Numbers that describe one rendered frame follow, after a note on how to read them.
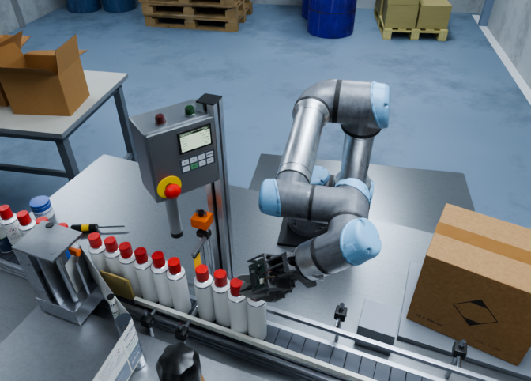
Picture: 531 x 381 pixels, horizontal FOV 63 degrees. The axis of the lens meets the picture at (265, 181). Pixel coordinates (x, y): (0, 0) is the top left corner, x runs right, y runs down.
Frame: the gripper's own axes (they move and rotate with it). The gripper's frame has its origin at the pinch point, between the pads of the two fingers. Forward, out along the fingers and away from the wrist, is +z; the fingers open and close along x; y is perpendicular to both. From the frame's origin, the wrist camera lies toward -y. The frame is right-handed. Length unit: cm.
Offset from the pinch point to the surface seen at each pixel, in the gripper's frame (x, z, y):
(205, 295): -4.2, 20.0, -3.4
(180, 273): -10.6, 22.9, 1.9
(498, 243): -5, -39, -55
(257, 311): 2.6, 8.0, -10.3
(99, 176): -73, 88, -5
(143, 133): -30.1, -4.5, 28.3
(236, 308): 0.9, 12.7, -7.5
